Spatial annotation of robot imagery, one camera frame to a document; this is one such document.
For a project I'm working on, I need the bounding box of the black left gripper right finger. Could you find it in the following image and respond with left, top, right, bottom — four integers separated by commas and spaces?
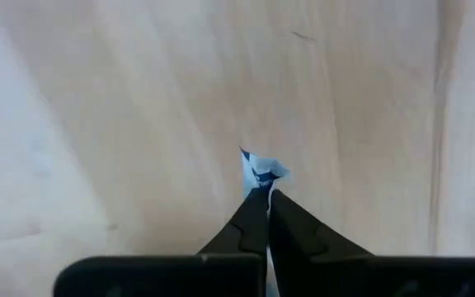
267, 189, 475, 297

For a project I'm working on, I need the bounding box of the white packet blue print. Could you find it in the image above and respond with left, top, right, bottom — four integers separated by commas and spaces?
239, 146, 291, 297

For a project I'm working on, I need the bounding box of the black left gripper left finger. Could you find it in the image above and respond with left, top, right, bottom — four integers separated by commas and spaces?
53, 187, 270, 297

